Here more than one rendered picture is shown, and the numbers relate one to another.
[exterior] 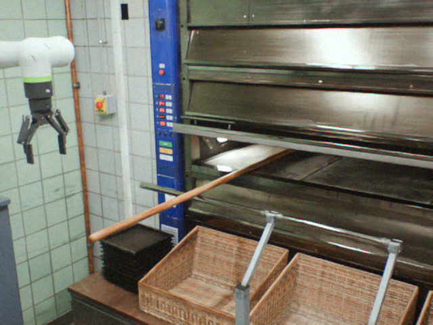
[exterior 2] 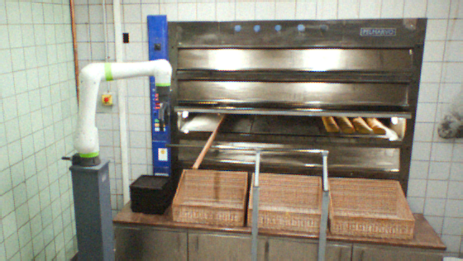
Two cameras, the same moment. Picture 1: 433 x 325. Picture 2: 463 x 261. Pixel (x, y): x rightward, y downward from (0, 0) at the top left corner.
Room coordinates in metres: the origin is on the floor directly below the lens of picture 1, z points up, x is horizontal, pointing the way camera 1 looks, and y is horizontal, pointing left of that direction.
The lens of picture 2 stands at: (-0.78, 1.54, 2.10)
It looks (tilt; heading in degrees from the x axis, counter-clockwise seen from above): 14 degrees down; 335
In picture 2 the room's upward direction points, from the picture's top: 1 degrees counter-clockwise
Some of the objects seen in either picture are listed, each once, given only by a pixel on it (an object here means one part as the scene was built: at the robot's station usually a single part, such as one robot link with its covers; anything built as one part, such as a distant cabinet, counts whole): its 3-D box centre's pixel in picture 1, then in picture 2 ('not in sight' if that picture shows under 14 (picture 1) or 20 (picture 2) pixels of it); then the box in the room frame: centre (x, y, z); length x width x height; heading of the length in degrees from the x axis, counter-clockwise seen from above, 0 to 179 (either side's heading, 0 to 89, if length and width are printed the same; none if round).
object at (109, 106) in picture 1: (105, 103); (108, 98); (2.88, 0.64, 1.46); 0.10 x 0.07 x 0.10; 54
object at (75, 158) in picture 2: not in sight; (81, 158); (2.00, 1.06, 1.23); 0.26 x 0.15 x 0.06; 54
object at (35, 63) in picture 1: (36, 59); (162, 73); (1.69, 0.59, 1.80); 0.13 x 0.11 x 0.14; 160
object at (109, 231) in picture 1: (231, 176); (214, 135); (2.27, -0.07, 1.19); 1.71 x 0.03 x 0.03; 144
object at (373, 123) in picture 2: not in sight; (351, 122); (2.04, -1.32, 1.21); 0.61 x 0.48 x 0.06; 144
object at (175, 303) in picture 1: (214, 279); (211, 196); (2.15, 0.02, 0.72); 0.56 x 0.49 x 0.28; 55
